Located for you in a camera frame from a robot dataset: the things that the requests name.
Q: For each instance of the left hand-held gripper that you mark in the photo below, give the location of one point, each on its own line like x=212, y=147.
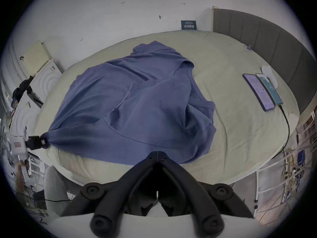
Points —
x=18, y=144

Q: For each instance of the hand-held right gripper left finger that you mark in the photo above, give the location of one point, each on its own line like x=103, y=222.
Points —
x=111, y=199

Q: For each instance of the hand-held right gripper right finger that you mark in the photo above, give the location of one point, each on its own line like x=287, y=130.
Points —
x=205, y=199

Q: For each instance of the blue shirt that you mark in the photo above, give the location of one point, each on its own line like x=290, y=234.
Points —
x=136, y=95

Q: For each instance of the person's left hand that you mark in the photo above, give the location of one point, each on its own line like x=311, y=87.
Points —
x=18, y=177

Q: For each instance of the white washing machine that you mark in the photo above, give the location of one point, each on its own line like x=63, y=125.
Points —
x=23, y=114
x=47, y=79

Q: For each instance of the person's legs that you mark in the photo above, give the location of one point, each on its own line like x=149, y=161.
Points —
x=58, y=190

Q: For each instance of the phone with purple screen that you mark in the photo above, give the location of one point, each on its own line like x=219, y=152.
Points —
x=258, y=92

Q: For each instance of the phone with teal screen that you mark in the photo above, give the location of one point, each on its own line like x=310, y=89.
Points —
x=271, y=89

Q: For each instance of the white flat charging pad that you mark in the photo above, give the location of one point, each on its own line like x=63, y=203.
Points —
x=268, y=73

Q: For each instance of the grey padded headboard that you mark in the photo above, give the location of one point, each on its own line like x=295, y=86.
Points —
x=272, y=38

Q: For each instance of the dark teal wall sign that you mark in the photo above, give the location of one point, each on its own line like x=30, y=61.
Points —
x=188, y=25

